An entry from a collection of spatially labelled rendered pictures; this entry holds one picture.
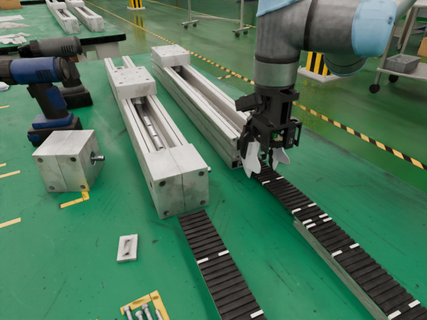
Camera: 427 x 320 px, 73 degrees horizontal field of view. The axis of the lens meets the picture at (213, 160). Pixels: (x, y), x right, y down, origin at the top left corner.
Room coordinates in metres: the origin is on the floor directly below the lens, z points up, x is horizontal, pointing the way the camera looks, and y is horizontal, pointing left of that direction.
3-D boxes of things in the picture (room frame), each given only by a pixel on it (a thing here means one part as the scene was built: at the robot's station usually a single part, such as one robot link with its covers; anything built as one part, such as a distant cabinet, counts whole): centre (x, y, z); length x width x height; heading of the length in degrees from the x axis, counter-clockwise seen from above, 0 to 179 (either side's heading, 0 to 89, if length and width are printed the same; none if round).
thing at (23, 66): (0.69, 0.46, 0.89); 0.20 x 0.08 x 0.22; 101
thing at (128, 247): (0.32, 0.15, 0.78); 0.05 x 0.03 x 0.01; 9
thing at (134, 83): (0.86, 0.24, 0.87); 0.16 x 0.11 x 0.07; 22
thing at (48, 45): (0.92, 0.51, 0.89); 0.20 x 0.08 x 0.22; 118
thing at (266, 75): (0.50, -0.11, 1.02); 0.08 x 0.08 x 0.05
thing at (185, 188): (0.45, 0.06, 0.83); 0.12 x 0.09 x 0.10; 112
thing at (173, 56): (1.16, 0.16, 0.87); 0.16 x 0.11 x 0.07; 22
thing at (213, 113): (0.93, 0.07, 0.82); 0.80 x 0.10 x 0.09; 22
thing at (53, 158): (0.52, 0.30, 0.83); 0.11 x 0.10 x 0.10; 91
